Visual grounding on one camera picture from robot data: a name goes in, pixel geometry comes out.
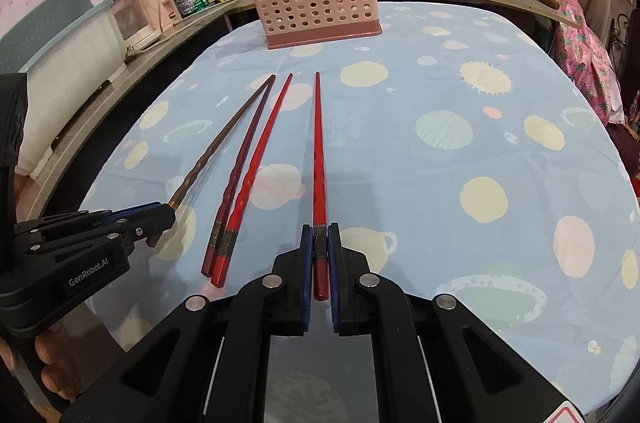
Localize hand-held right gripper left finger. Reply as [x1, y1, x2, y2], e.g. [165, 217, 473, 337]
[60, 223, 313, 423]

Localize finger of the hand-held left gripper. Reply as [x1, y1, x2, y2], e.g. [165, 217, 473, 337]
[17, 202, 177, 236]
[30, 223, 173, 254]

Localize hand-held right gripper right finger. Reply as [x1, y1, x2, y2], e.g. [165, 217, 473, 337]
[327, 223, 576, 423]

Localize bright red chopstick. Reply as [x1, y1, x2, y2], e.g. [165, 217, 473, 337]
[210, 73, 294, 289]
[311, 72, 331, 302]

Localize maroon chopstick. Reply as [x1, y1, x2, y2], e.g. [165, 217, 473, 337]
[200, 75, 277, 278]

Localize brown chopstick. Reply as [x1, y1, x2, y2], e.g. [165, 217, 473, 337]
[145, 74, 277, 250]

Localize person's left hand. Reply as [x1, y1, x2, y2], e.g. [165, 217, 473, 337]
[35, 328, 83, 409]

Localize white plastic dish box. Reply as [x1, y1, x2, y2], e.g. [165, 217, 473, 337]
[0, 0, 128, 176]

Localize small white countertop oven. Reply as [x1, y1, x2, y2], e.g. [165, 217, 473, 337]
[107, 0, 163, 50]

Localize blue printed tablecloth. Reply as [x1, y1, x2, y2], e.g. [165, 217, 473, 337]
[75, 0, 640, 404]

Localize pink floral garment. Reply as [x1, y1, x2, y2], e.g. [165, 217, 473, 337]
[547, 0, 626, 124]

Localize black iron chair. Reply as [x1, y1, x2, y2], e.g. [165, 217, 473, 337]
[607, 15, 640, 138]

